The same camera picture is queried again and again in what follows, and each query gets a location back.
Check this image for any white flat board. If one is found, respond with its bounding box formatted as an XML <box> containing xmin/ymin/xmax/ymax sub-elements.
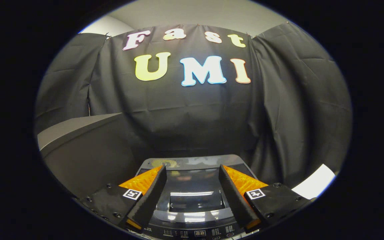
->
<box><xmin>291</xmin><ymin>163</ymin><xmax>336</xmax><ymax>200</ymax></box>

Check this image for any dark glass washing machine lid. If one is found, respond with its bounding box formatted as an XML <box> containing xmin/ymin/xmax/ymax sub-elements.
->
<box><xmin>135</xmin><ymin>154</ymin><xmax>257</xmax><ymax>223</ymax></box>

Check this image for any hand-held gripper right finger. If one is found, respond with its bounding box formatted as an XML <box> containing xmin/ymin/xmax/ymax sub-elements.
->
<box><xmin>219</xmin><ymin>164</ymin><xmax>312</xmax><ymax>232</ymax></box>

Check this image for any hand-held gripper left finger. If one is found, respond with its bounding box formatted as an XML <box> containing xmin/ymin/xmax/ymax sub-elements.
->
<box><xmin>79</xmin><ymin>165</ymin><xmax>167</xmax><ymax>232</ymax></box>

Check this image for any grey cabinet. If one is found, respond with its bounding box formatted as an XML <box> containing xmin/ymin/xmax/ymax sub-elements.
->
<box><xmin>37</xmin><ymin>113</ymin><xmax>139</xmax><ymax>200</ymax></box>

